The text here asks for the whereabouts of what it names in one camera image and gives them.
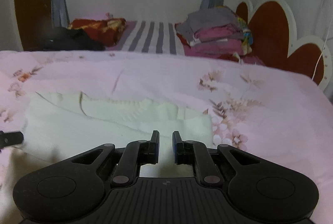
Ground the white knit garment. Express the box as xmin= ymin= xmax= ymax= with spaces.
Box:
xmin=22 ymin=93 xmax=213 ymax=163

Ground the black clothing pile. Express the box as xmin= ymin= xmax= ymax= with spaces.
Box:
xmin=40 ymin=27 xmax=105 ymax=51

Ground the stack of folded clothes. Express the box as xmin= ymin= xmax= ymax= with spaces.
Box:
xmin=174 ymin=6 xmax=253 ymax=59

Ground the pink floral quilt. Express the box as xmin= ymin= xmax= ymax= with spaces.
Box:
xmin=1 ymin=51 xmax=332 ymax=223

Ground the striped grey white sheet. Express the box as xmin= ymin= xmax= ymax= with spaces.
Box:
xmin=106 ymin=21 xmax=185 ymax=55

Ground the red floral blanket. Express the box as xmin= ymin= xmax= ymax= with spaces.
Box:
xmin=68 ymin=18 xmax=126 ymax=47

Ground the red heart-shaped headboard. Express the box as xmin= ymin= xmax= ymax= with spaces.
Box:
xmin=236 ymin=0 xmax=332 ymax=90

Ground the white charging cable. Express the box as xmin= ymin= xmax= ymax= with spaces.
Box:
xmin=311 ymin=0 xmax=329 ymax=81

